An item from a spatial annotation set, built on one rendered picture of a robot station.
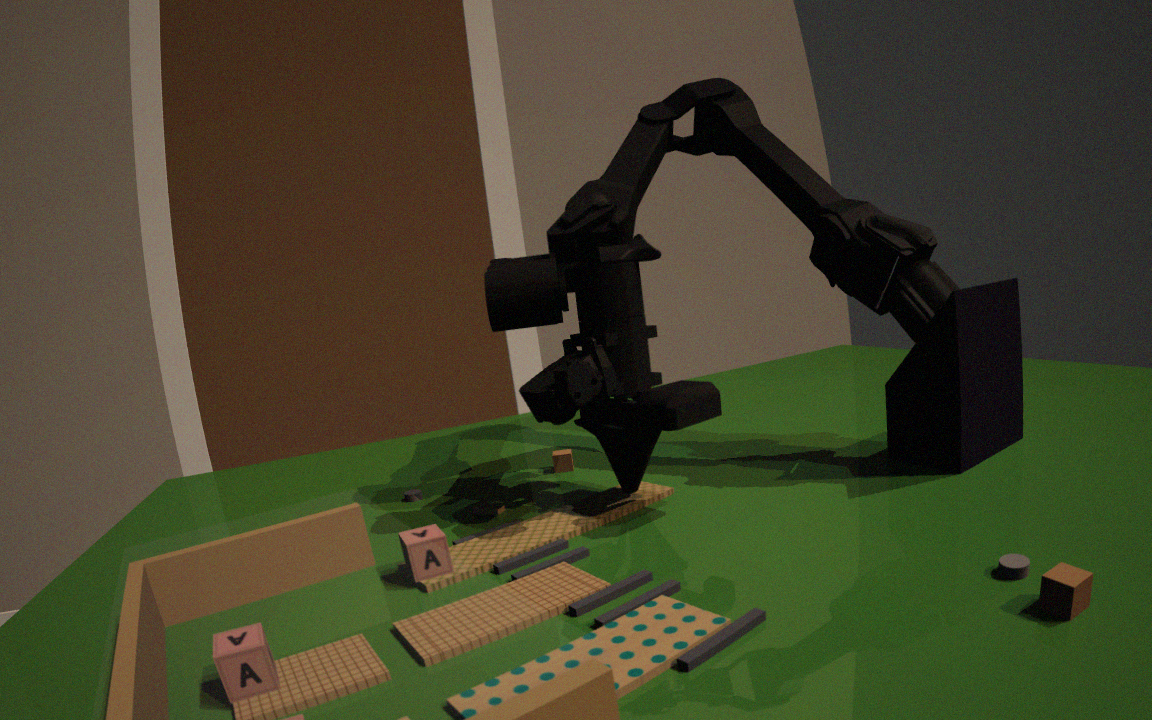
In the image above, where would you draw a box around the pink cube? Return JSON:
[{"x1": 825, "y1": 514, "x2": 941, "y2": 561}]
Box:
[{"x1": 414, "y1": 524, "x2": 450, "y2": 553}]

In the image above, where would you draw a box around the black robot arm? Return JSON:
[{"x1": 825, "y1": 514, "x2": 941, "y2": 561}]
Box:
[{"x1": 484, "y1": 78, "x2": 958, "y2": 425}]

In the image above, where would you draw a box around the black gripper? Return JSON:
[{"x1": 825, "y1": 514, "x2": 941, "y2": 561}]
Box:
[{"x1": 570, "y1": 314, "x2": 722, "y2": 494}]

